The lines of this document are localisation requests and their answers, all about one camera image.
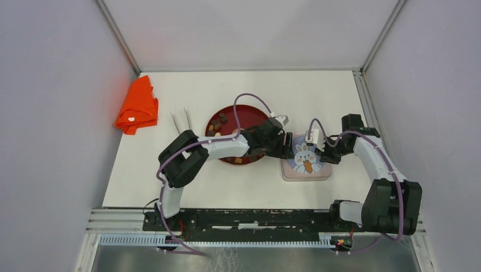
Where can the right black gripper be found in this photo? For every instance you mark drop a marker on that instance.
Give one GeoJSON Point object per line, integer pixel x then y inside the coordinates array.
{"type": "Point", "coordinates": [325, 156]}

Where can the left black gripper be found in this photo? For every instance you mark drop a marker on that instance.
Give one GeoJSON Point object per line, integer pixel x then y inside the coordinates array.
{"type": "Point", "coordinates": [285, 152]}

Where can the silver tin lid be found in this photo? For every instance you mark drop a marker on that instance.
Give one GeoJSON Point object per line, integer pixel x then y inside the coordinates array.
{"type": "Point", "coordinates": [305, 160]}

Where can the pink tin box with dividers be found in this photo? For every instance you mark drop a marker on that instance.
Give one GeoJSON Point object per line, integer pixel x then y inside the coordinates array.
{"type": "Point", "coordinates": [304, 177]}

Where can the red round plate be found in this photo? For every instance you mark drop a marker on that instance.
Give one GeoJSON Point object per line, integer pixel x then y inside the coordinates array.
{"type": "Point", "coordinates": [223, 123]}

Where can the silver serving tongs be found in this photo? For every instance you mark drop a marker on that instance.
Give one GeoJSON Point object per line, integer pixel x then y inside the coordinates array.
{"type": "Point", "coordinates": [181, 120]}

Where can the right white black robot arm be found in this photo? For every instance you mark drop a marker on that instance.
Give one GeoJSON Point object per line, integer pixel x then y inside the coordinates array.
{"type": "Point", "coordinates": [392, 204]}

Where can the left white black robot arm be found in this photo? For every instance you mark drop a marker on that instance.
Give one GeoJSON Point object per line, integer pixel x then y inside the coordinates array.
{"type": "Point", "coordinates": [182, 160]}

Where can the orange folded cloth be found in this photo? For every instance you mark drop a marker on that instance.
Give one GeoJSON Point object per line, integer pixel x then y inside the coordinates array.
{"type": "Point", "coordinates": [139, 109]}

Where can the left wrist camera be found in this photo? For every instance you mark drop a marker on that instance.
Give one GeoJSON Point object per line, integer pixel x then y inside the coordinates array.
{"type": "Point", "coordinates": [282, 119]}

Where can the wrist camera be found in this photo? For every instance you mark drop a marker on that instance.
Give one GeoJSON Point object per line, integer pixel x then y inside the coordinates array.
{"type": "Point", "coordinates": [315, 137]}
{"type": "Point", "coordinates": [282, 119]}

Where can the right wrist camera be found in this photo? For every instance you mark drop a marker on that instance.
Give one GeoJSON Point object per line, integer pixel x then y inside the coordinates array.
{"type": "Point", "coordinates": [315, 137]}

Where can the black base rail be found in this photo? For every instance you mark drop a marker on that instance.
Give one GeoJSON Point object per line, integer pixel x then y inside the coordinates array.
{"type": "Point", "coordinates": [248, 225]}

